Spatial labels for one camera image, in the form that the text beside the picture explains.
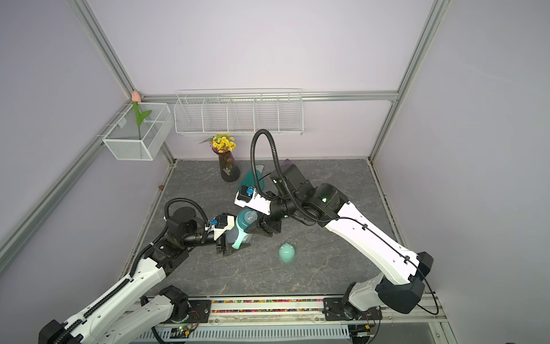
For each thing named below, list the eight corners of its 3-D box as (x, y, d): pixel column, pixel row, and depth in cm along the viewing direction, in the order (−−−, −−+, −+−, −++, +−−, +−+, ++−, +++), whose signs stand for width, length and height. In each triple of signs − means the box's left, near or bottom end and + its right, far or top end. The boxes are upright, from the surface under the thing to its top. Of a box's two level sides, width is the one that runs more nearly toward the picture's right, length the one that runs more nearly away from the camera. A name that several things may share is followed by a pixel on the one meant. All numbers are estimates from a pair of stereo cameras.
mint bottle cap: (279, 262, 86) (278, 258, 83) (279, 246, 91) (279, 242, 87) (295, 262, 86) (295, 258, 83) (294, 246, 91) (295, 242, 87)
